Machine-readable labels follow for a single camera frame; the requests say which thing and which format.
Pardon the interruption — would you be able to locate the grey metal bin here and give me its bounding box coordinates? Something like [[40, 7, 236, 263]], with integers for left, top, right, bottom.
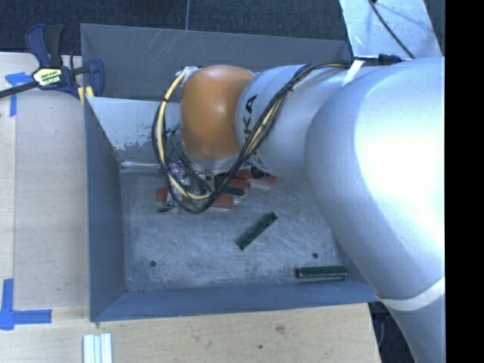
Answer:
[[79, 23, 380, 323]]

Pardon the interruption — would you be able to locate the pale wood flat board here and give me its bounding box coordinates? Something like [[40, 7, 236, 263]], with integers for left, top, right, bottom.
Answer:
[[13, 53, 92, 312]]

